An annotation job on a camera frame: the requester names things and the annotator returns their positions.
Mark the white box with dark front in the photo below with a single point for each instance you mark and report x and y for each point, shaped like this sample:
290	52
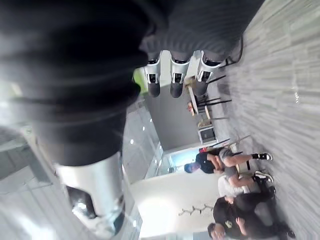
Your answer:
207	135

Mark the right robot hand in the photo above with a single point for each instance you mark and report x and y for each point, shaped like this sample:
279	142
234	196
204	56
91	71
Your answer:
75	62

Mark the wooden chair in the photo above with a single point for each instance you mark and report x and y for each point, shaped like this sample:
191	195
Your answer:
237	143

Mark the seated person in white shirt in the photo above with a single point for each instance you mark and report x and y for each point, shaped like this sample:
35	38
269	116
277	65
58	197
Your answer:
226	186

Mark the green object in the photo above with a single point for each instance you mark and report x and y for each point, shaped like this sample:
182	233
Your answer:
137	78

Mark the branch-shaped wall decoration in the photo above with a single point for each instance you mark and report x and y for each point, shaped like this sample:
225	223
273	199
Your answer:
196	210

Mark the person in black shirt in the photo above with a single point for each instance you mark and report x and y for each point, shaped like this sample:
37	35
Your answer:
225	212

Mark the seated person in navy shirt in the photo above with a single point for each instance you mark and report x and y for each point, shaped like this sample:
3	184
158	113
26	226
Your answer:
205	162

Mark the glass window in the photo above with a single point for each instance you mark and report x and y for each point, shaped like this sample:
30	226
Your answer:
175	162

